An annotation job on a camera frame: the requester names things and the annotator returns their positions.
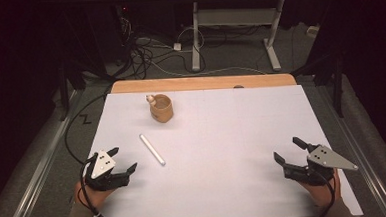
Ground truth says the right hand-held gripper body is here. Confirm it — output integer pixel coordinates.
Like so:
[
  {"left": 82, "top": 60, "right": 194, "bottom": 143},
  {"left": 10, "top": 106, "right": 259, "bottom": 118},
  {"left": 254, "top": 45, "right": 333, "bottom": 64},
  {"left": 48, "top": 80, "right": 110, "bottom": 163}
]
[{"left": 281, "top": 141, "right": 360, "bottom": 189}]

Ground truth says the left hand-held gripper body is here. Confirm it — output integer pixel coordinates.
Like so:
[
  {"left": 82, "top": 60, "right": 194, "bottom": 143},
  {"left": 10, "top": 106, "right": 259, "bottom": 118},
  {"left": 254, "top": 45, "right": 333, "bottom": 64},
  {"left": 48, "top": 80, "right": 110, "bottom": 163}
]
[{"left": 82, "top": 147, "right": 131, "bottom": 193}]

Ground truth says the person's left hand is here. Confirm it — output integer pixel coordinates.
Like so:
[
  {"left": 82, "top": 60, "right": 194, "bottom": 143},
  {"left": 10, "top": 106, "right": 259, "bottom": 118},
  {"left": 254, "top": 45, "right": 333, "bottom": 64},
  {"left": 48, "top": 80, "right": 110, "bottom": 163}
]
[{"left": 73, "top": 178, "right": 118, "bottom": 211}]

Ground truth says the person's right hand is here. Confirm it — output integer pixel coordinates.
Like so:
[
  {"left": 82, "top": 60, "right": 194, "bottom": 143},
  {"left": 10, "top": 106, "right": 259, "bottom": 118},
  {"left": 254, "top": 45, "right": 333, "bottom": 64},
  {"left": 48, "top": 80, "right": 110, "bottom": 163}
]
[{"left": 298, "top": 168, "right": 342, "bottom": 211}]

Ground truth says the white stick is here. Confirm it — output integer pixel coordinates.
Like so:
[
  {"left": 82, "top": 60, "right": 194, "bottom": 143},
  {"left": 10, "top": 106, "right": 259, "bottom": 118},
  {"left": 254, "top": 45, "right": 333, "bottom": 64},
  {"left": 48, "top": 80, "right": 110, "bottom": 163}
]
[{"left": 138, "top": 132, "right": 167, "bottom": 168}]

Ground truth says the white table mat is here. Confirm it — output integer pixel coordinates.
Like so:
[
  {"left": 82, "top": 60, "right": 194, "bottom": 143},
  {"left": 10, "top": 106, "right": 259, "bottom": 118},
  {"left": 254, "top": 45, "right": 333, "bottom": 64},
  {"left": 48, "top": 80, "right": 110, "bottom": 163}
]
[{"left": 85, "top": 80, "right": 365, "bottom": 217}]

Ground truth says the brown wooden cup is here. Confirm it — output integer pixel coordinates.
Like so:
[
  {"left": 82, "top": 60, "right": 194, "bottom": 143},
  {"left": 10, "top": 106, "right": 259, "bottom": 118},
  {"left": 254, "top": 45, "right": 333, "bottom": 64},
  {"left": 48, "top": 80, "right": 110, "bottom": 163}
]
[{"left": 145, "top": 92, "right": 176, "bottom": 125}]

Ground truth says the black metal stand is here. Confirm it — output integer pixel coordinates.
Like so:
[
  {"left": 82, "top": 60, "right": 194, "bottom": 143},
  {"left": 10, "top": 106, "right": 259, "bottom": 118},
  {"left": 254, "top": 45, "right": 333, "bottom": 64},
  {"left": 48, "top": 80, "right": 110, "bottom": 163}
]
[
  {"left": 291, "top": 52, "right": 347, "bottom": 121},
  {"left": 55, "top": 58, "right": 89, "bottom": 123}
]

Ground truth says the white power strip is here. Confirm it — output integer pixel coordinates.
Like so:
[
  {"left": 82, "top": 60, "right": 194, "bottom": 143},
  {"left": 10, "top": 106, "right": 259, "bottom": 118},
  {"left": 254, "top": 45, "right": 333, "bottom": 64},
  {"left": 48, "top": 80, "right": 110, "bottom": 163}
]
[{"left": 306, "top": 25, "right": 320, "bottom": 38}]

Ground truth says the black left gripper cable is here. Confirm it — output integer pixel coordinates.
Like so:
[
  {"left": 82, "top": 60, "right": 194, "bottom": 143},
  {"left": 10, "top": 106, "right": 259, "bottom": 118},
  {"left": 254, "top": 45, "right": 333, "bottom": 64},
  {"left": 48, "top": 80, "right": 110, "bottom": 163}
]
[{"left": 61, "top": 89, "right": 121, "bottom": 217}]

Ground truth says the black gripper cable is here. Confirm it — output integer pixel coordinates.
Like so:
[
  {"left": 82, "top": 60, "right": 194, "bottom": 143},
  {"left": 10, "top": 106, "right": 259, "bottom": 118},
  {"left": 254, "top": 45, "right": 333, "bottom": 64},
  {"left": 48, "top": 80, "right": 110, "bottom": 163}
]
[
  {"left": 312, "top": 167, "right": 339, "bottom": 217},
  {"left": 61, "top": 89, "right": 121, "bottom": 217}
]

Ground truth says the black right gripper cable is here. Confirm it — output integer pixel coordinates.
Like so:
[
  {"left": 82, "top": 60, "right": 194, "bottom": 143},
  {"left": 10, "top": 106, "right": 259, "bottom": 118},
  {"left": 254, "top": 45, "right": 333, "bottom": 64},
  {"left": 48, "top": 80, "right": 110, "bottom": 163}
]
[{"left": 312, "top": 167, "right": 339, "bottom": 217}]

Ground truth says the aluminium rail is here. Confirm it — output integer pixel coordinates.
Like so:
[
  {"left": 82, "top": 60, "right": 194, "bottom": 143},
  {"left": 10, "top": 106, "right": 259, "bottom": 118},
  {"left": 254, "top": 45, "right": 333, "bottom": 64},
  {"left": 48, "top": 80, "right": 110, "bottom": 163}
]
[
  {"left": 315, "top": 77, "right": 386, "bottom": 217},
  {"left": 0, "top": 89, "right": 90, "bottom": 217}
]

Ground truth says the tangle of floor cables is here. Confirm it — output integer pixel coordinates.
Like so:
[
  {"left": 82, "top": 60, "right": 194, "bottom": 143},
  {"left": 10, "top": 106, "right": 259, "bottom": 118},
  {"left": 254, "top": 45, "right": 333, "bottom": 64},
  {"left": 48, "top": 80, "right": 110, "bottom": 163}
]
[{"left": 114, "top": 9, "right": 267, "bottom": 83}]

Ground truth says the white metal desk frame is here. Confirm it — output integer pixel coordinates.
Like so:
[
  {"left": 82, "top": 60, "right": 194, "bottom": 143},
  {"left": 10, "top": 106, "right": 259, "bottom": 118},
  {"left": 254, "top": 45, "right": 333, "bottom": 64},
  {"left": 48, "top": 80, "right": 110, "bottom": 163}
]
[{"left": 187, "top": 0, "right": 289, "bottom": 76}]

